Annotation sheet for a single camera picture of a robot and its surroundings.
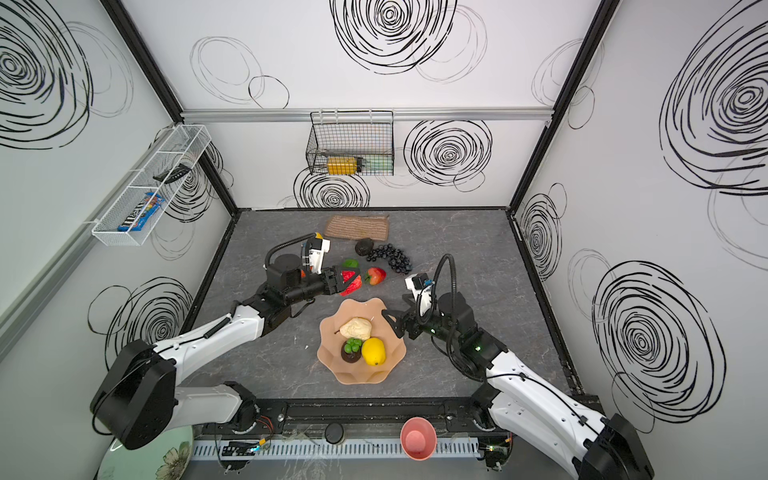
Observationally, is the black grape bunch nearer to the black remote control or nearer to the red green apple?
the red green apple

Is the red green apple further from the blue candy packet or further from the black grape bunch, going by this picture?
the blue candy packet

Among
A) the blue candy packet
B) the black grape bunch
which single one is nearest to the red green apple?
the black grape bunch

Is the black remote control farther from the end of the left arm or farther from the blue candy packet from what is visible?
the end of the left arm

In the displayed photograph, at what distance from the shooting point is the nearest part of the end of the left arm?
63 centimetres

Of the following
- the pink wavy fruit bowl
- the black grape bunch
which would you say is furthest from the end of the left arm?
the black grape bunch

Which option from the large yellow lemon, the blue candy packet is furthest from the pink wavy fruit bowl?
the blue candy packet

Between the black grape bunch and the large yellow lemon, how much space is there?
27 centimetres

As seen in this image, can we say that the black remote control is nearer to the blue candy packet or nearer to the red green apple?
the blue candy packet

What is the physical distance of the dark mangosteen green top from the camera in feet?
2.64

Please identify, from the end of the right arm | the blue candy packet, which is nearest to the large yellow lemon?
the end of the right arm

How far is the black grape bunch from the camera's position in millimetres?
1010

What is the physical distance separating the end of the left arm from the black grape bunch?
332 millimetres

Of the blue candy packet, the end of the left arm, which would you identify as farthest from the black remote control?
the end of the left arm

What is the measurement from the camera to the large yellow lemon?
31.0 inches
